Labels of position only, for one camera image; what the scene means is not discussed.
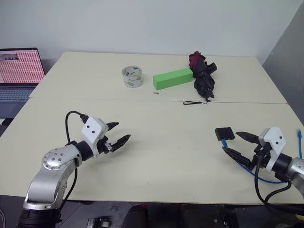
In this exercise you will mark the black device with white wheels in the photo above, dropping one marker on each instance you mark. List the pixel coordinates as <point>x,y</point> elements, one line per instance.
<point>99,222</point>

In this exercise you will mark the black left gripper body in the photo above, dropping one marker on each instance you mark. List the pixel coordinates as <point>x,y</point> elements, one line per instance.
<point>105,146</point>

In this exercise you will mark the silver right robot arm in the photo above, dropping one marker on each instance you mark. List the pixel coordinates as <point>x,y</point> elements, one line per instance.
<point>297,166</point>

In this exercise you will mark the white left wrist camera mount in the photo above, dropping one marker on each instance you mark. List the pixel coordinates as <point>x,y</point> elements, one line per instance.
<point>91,129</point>

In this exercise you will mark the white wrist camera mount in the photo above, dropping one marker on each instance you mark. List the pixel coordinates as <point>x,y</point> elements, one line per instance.
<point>91,129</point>
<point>276,140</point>

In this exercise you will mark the black rounded shape under table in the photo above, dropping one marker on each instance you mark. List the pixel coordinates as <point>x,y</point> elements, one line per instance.
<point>137,217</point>

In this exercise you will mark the small black box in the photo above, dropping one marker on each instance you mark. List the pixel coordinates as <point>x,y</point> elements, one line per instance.
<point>225,133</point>

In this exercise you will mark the open laptop with pink screen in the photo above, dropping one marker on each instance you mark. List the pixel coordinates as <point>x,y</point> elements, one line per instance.
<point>20,66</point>

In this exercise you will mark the grey partition panel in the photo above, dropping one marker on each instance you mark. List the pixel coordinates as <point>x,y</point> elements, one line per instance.
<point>285,59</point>

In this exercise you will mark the green rectangular block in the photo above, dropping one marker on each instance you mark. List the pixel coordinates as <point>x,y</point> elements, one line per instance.
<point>172,78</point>

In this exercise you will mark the dark bulky shape under table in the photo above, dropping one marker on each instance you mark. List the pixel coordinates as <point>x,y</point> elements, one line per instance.
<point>209,216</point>

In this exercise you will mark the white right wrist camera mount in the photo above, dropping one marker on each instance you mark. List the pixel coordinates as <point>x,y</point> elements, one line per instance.
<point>276,140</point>

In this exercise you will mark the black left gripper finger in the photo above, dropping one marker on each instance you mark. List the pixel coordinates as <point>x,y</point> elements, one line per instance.
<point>120,142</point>
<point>112,125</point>

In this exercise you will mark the clear packing tape roll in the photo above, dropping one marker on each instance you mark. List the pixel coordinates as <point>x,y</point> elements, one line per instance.
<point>136,80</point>

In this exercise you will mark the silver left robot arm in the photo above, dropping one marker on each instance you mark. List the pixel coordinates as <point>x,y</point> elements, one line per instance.
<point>54,161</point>

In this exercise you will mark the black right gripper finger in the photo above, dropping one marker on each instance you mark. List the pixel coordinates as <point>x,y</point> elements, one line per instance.
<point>248,137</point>
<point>238,158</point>

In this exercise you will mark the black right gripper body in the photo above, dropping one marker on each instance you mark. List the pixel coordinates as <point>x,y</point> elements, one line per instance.
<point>262,158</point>

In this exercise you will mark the black and maroon folded umbrella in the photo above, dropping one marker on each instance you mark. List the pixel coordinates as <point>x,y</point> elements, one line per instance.
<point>204,80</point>

